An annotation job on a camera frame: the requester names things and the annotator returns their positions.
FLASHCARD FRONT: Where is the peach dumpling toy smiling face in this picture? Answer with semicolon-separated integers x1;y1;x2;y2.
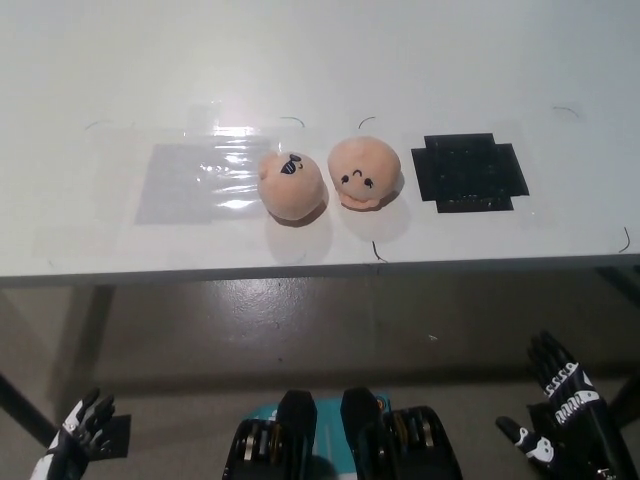
326;134;403;211

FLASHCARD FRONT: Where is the clear plastic film sheet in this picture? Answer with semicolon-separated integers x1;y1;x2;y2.
34;99;307;261

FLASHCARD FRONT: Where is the grey tape square patch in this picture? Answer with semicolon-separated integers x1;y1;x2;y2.
133;141;274;226

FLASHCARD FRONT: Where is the black table leg brace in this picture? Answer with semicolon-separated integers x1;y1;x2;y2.
0;372;59;447
607;377;640;444

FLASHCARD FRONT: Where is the left black robot body block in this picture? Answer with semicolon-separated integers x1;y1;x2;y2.
222;389;319;480

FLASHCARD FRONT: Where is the black tape square patch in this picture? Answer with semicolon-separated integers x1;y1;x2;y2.
410;132;530;215

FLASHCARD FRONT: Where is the black floor tape patch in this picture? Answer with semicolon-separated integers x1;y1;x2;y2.
92;413;133;459

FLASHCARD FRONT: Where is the peach dumpling toy laughing face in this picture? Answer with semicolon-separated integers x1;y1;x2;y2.
257;151;329;221

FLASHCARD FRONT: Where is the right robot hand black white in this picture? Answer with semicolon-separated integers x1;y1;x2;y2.
494;330;629;480

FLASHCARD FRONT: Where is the right black robot body block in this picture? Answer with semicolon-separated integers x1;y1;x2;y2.
339;388;464;480

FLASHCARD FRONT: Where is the black robot body block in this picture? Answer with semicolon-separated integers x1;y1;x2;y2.
339;388;464;480
222;389;319;480

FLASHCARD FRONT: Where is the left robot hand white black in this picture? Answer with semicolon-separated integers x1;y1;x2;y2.
29;387;117;480

